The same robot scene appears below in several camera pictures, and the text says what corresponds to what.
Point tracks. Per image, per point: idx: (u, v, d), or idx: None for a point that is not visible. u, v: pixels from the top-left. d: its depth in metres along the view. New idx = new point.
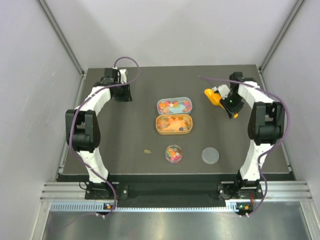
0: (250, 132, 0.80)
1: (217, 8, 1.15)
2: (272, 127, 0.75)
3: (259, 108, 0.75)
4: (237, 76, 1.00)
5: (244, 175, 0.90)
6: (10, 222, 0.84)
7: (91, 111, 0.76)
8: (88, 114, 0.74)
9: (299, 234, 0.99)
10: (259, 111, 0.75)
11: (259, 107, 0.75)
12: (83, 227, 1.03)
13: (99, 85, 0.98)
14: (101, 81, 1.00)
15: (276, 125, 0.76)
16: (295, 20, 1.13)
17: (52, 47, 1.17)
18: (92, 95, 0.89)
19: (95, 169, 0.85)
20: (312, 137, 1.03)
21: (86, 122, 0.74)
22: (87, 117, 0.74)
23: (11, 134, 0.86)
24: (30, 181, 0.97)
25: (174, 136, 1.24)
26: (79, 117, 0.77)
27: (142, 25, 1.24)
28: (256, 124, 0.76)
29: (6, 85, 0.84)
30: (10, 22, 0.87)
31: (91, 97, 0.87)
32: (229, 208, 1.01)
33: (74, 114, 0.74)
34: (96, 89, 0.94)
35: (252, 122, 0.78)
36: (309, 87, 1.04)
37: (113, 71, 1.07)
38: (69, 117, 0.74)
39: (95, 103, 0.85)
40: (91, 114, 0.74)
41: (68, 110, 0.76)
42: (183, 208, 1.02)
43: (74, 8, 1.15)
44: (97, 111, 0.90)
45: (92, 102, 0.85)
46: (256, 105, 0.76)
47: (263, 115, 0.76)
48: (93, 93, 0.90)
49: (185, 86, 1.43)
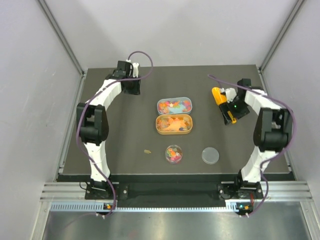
0: (255, 139, 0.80)
1: (217, 8, 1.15)
2: (279, 134, 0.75)
3: (266, 114, 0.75)
4: (245, 83, 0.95)
5: (244, 176, 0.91)
6: (10, 221, 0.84)
7: (100, 106, 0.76)
8: (98, 109, 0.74)
9: (299, 234, 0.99)
10: (266, 118, 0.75)
11: (266, 113, 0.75)
12: (83, 227, 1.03)
13: (112, 77, 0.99)
14: (113, 74, 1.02)
15: (283, 133, 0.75)
16: (295, 20, 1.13)
17: (52, 48, 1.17)
18: (103, 88, 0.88)
19: (99, 164, 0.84)
20: (312, 137, 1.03)
21: (95, 116, 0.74)
22: (97, 111, 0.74)
23: (11, 134, 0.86)
24: (30, 181, 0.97)
25: (174, 136, 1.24)
26: (89, 110, 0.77)
27: (142, 25, 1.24)
28: (263, 131, 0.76)
29: (6, 85, 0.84)
30: (9, 21, 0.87)
31: (102, 91, 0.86)
32: (229, 208, 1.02)
33: (84, 108, 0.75)
34: (108, 82, 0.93)
35: (259, 129, 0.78)
36: (309, 87, 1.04)
37: (126, 63, 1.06)
38: (79, 110, 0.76)
39: (105, 97, 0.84)
40: (101, 109, 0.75)
41: (79, 103, 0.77)
42: (183, 208, 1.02)
43: (74, 8, 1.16)
44: (107, 104, 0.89)
45: (102, 96, 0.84)
46: (263, 110, 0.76)
47: (270, 121, 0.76)
48: (104, 87, 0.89)
49: (185, 86, 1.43)
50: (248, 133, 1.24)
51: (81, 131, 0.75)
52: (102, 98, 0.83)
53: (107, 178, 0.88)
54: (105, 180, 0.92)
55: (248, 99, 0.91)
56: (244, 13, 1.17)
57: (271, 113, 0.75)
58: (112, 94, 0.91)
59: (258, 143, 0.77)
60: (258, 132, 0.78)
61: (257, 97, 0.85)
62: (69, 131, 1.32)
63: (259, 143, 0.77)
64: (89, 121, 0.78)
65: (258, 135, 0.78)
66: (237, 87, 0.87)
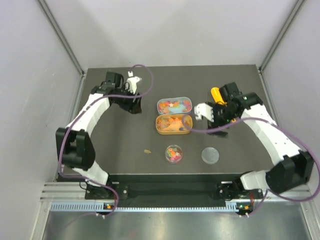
0: (270, 183, 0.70)
1: (217, 8, 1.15)
2: (298, 180, 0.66)
3: (288, 170, 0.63)
4: (231, 89, 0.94)
5: (246, 185, 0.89)
6: (10, 221, 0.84)
7: (83, 132, 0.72)
8: (80, 137, 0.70)
9: (299, 234, 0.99)
10: (288, 173, 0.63)
11: (288, 169, 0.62)
12: (83, 227, 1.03)
13: (97, 91, 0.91)
14: (101, 87, 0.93)
15: (301, 177, 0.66)
16: (295, 20, 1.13)
17: (52, 48, 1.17)
18: (87, 107, 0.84)
19: (94, 179, 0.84)
20: (312, 137, 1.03)
21: (77, 142, 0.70)
22: (79, 139, 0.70)
23: (11, 133, 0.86)
24: (30, 180, 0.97)
25: (174, 136, 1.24)
26: (70, 135, 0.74)
27: (142, 25, 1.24)
28: (282, 184, 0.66)
29: (6, 85, 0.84)
30: (10, 22, 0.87)
31: (85, 111, 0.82)
32: (230, 208, 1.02)
33: (64, 133, 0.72)
34: (92, 98, 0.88)
35: (275, 178, 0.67)
36: (309, 87, 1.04)
37: (116, 75, 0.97)
38: (59, 136, 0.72)
39: (88, 119, 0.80)
40: (84, 137, 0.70)
41: (60, 129, 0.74)
42: (182, 208, 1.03)
43: (74, 8, 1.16)
44: (93, 124, 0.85)
45: (87, 117, 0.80)
46: (283, 166, 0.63)
47: (292, 173, 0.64)
48: (86, 106, 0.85)
49: (185, 86, 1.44)
50: (248, 133, 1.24)
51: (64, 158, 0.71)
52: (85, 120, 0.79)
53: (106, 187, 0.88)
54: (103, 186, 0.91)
55: (251, 123, 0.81)
56: (244, 13, 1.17)
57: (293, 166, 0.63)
58: (96, 113, 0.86)
59: (275, 190, 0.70)
60: (275, 180, 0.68)
61: (248, 110, 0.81)
62: None
63: (275, 189, 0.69)
64: (73, 146, 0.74)
65: (274, 181, 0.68)
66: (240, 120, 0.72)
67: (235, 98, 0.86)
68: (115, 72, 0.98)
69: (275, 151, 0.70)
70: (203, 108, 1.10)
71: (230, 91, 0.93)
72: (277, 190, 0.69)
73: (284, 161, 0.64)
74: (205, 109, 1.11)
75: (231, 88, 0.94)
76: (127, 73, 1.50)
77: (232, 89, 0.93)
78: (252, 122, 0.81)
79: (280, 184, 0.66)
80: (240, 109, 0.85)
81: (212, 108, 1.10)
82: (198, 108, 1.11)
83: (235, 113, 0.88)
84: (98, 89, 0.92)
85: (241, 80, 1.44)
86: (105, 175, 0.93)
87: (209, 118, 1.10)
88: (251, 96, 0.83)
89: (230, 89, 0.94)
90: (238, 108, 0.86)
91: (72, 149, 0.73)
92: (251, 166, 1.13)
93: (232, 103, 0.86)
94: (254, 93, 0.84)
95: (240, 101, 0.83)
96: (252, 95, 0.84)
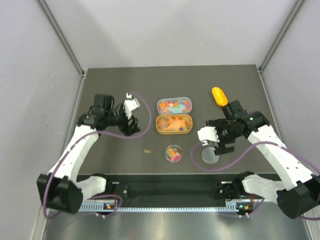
0: (282, 207, 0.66)
1: (217, 8, 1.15)
2: (313, 205, 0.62)
3: (303, 198, 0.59)
4: (235, 107, 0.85)
5: (247, 189, 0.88)
6: (10, 221, 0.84)
7: (67, 179, 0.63)
8: (64, 184, 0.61)
9: (299, 234, 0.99)
10: (303, 199, 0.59)
11: (302, 196, 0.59)
12: (83, 227, 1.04)
13: (84, 122, 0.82)
14: (88, 117, 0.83)
15: (316, 202, 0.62)
16: (295, 20, 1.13)
17: (51, 48, 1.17)
18: (70, 148, 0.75)
19: (92, 193, 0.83)
20: (312, 137, 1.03)
21: (60, 191, 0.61)
22: (62, 187, 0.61)
23: (11, 133, 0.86)
24: (30, 181, 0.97)
25: (174, 135, 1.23)
26: (54, 181, 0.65)
27: (142, 25, 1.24)
28: (297, 210, 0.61)
29: (7, 85, 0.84)
30: (9, 21, 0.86)
31: (69, 153, 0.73)
32: (229, 208, 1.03)
33: (47, 181, 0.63)
34: (75, 137, 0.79)
35: (289, 204, 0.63)
36: (309, 87, 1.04)
37: (105, 98, 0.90)
38: (41, 183, 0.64)
39: (74, 162, 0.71)
40: (67, 185, 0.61)
41: (42, 175, 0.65)
42: (182, 208, 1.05)
43: (74, 8, 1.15)
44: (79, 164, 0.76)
45: (72, 159, 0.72)
46: (298, 193, 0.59)
47: (306, 199, 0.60)
48: (69, 146, 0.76)
49: (185, 86, 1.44)
50: None
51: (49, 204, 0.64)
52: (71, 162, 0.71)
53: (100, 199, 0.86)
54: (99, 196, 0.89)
55: (260, 145, 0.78)
56: (244, 13, 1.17)
57: (308, 192, 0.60)
58: (82, 150, 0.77)
59: (287, 214, 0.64)
60: (289, 205, 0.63)
61: (255, 132, 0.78)
62: (69, 131, 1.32)
63: (287, 213, 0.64)
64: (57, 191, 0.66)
65: (288, 207, 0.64)
66: (246, 150, 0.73)
67: (240, 118, 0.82)
68: (104, 97, 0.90)
69: (288, 178, 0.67)
70: (207, 129, 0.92)
71: (234, 110, 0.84)
72: (291, 215, 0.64)
73: (298, 187, 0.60)
74: (208, 130, 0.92)
75: (235, 106, 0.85)
76: (127, 73, 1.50)
77: (236, 107, 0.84)
78: (261, 145, 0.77)
79: (294, 209, 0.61)
80: (247, 129, 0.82)
81: (216, 127, 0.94)
82: (201, 133, 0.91)
83: (241, 133, 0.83)
84: (85, 119, 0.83)
85: (241, 80, 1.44)
86: (103, 182, 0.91)
87: (215, 141, 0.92)
88: (257, 116, 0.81)
89: (234, 107, 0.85)
90: (244, 129, 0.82)
91: (57, 195, 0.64)
92: (251, 166, 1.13)
93: (238, 124, 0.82)
94: (259, 113, 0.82)
95: (248, 122, 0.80)
96: (258, 115, 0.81)
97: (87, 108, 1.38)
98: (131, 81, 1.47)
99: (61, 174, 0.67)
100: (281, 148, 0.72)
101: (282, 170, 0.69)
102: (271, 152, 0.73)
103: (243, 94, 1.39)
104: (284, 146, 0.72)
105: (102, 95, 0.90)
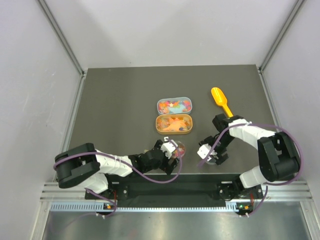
0: (266, 174, 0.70)
1: (217, 7, 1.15)
2: (289, 162, 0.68)
3: (268, 147, 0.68)
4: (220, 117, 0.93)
5: (246, 185, 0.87)
6: (10, 222, 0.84)
7: (98, 165, 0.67)
8: (92, 166, 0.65)
9: (299, 234, 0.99)
10: (269, 149, 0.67)
11: (266, 145, 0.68)
12: (84, 228, 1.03)
13: (135, 158, 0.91)
14: (135, 161, 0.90)
15: (290, 158, 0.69)
16: (295, 20, 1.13)
17: (51, 47, 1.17)
18: (117, 158, 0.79)
19: (87, 185, 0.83)
20: (312, 137, 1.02)
21: (84, 167, 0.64)
22: (87, 168, 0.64)
23: (11, 133, 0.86)
24: (29, 181, 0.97)
25: (174, 136, 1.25)
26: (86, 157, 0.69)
27: (141, 26, 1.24)
28: (271, 164, 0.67)
29: (6, 85, 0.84)
30: (8, 21, 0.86)
31: (114, 158, 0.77)
32: (229, 208, 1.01)
33: (86, 151, 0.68)
34: (123, 158, 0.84)
35: (266, 163, 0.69)
36: (309, 86, 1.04)
37: (152, 160, 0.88)
38: (81, 148, 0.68)
39: (110, 164, 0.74)
40: (92, 169, 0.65)
41: (89, 142, 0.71)
42: (183, 208, 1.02)
43: (74, 8, 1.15)
44: (104, 171, 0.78)
45: (111, 163, 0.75)
46: (262, 144, 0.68)
47: (274, 151, 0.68)
48: (119, 157, 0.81)
49: (186, 86, 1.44)
50: None
51: (62, 162, 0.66)
52: (107, 164, 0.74)
53: (87, 189, 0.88)
54: (95, 191, 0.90)
55: (233, 131, 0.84)
56: (244, 13, 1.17)
57: (272, 143, 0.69)
58: (115, 169, 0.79)
59: (271, 178, 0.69)
60: (266, 165, 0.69)
61: (230, 122, 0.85)
62: (70, 131, 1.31)
63: (271, 177, 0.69)
64: (78, 164, 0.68)
65: (266, 168, 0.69)
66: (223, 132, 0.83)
67: (222, 121, 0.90)
68: (152, 157, 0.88)
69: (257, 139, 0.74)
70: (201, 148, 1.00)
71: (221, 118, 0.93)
72: (273, 176, 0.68)
73: (263, 140, 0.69)
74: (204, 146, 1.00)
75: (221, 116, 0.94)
76: (128, 73, 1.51)
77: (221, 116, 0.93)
78: (235, 129, 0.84)
79: (270, 165, 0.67)
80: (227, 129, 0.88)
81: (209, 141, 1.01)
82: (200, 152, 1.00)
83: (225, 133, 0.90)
84: (134, 160, 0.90)
85: (240, 80, 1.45)
86: (103, 187, 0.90)
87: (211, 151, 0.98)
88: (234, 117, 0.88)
89: (219, 117, 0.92)
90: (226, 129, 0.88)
91: (74, 166, 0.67)
92: (251, 166, 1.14)
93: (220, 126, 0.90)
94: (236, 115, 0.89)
95: (227, 121, 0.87)
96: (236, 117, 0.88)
97: (88, 108, 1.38)
98: (131, 82, 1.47)
99: (97, 159, 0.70)
100: (248, 125, 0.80)
101: (253, 139, 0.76)
102: (241, 130, 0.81)
103: (243, 94, 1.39)
104: (251, 123, 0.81)
105: (154, 155, 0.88)
